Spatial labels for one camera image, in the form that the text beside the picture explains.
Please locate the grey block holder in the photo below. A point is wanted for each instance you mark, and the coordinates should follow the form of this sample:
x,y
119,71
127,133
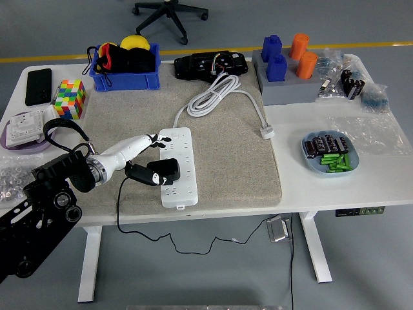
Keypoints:
x,y
290,93

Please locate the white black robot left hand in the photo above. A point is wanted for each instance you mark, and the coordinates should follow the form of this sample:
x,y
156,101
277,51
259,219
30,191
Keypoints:
x,y
119,153

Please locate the purple tray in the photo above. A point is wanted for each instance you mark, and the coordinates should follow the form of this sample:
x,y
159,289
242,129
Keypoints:
x,y
29,149

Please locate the blue plastic bin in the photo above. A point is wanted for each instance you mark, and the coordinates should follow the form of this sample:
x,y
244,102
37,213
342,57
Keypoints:
x,y
129,80

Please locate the orange cylinder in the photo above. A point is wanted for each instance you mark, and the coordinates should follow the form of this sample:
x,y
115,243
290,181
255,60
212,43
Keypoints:
x,y
299,46
306,66

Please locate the clear bag of metal parts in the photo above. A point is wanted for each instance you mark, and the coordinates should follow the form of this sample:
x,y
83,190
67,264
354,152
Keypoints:
x,y
330,90

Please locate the black office chair base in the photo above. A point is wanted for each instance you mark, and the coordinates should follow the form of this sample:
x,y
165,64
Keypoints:
x,y
167,14

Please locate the white wall socket panel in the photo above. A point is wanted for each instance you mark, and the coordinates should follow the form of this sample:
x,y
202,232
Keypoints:
x,y
24,127

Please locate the blue plastic block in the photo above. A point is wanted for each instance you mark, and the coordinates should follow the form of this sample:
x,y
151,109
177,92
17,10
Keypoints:
x,y
271,48
276,69

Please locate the light blue plate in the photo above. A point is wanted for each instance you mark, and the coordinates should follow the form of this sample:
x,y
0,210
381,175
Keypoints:
x,y
311,164

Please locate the yellow ball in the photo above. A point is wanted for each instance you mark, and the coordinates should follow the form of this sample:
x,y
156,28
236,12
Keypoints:
x,y
134,42

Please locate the empty clear plastic bag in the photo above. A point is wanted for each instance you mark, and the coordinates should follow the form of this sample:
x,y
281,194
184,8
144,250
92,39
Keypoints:
x,y
371,132

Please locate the beige mat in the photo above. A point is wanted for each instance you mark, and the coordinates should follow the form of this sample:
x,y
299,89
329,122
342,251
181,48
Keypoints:
x,y
232,168

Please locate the black plug adapter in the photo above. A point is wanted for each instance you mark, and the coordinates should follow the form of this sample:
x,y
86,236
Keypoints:
x,y
167,165

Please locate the black electronic device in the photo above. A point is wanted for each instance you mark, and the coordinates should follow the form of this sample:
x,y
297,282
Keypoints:
x,y
193,66

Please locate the bag of black capacitors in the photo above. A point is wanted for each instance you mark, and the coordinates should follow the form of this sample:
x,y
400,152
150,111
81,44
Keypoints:
x,y
353,85

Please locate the clear bag of blue components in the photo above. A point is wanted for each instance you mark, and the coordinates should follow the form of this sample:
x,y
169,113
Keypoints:
x,y
376,98
329,61

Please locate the black smartphone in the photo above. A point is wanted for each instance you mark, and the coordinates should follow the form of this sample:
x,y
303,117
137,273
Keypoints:
x,y
38,87

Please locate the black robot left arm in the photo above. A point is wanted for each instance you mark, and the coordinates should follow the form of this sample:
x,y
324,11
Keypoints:
x,y
48,200

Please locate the white table leg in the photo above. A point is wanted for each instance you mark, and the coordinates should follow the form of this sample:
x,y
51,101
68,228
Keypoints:
x,y
317,252
90,264

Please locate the black table control panel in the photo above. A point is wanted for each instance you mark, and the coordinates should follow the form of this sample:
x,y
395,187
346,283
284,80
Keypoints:
x,y
358,211

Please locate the white power strip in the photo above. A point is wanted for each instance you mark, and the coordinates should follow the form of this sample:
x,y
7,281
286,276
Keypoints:
x,y
184,193

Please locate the white cover plate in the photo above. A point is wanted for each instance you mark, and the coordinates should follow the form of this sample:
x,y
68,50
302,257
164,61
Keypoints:
x,y
50,114

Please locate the green battery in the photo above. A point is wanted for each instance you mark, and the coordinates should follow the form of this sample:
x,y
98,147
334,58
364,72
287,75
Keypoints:
x,y
329,157
330,161
346,159
337,170
338,166

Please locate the silver floor box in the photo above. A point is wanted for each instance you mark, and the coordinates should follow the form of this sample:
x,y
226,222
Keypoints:
x,y
279,230

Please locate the colourful puzzle cube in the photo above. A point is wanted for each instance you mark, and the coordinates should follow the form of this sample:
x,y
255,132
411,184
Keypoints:
x,y
69,100

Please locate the black capacitor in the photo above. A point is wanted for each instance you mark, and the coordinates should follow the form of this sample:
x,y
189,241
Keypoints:
x,y
330,143
343,144
320,145
310,149

